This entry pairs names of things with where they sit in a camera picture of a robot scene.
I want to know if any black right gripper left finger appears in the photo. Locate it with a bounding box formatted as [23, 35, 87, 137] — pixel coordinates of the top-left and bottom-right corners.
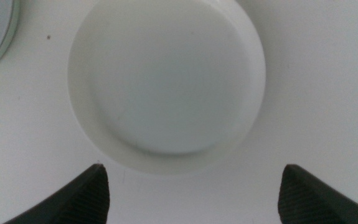
[2, 163, 110, 224]

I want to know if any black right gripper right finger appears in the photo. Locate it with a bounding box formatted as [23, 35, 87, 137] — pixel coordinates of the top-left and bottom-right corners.
[277, 164, 358, 224]

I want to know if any white shallow bowl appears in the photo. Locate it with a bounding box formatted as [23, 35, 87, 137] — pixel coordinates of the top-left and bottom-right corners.
[67, 0, 266, 175]

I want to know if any pale green shallow bowl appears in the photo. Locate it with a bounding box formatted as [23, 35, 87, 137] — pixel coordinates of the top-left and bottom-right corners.
[0, 0, 21, 77]

